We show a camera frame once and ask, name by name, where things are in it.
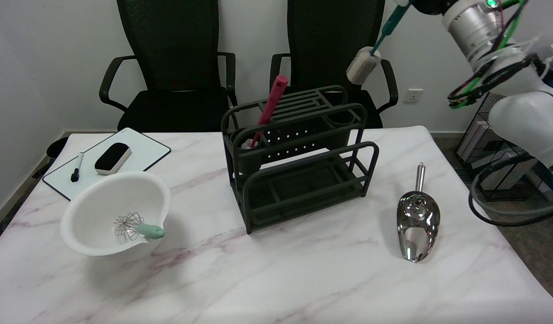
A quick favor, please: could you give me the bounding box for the black wire book rack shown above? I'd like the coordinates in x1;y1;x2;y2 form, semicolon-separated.
454;92;553;202

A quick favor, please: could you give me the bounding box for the black mesh office chair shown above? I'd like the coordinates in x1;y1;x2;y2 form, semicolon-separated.
99;0;238;133
270;0;399;130

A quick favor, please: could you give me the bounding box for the wire whisk green handle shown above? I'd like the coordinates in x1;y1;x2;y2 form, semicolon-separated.
113;212;166;241

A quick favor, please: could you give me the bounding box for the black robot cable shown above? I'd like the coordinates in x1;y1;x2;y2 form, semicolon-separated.
468;152;553;227

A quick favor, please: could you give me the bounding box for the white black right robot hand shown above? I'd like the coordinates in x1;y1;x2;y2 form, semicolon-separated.
391;0;458;15

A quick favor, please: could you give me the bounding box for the small white whiteboard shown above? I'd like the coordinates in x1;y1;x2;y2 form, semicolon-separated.
42;128;172;202

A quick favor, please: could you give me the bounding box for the green robot cable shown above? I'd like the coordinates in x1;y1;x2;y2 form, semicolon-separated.
447;0;529;109

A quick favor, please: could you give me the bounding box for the black floor object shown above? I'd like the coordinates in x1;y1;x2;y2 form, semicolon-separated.
46;137;69;159

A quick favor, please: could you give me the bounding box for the black white board eraser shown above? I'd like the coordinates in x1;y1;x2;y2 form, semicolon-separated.
94;143;132;176

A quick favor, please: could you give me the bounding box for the red sponge bottle brush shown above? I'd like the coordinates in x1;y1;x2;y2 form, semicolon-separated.
242;75;289;149

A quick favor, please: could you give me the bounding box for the shiny metal scoop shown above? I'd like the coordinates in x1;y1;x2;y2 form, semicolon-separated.
397;162;441;262

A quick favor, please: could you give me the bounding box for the white plastic mixing bowl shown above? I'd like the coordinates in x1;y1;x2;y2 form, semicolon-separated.
60;171;172;257

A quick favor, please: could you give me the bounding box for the blue sponge bottle brush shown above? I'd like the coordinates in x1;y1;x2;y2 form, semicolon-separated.
346;3;410;86

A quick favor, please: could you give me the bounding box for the dark green kitchen storage rack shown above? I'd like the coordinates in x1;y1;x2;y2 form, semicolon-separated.
221;85;379;234

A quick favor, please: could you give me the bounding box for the black whiteboard marker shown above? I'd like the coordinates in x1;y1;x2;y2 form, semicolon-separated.
71;152;85;183

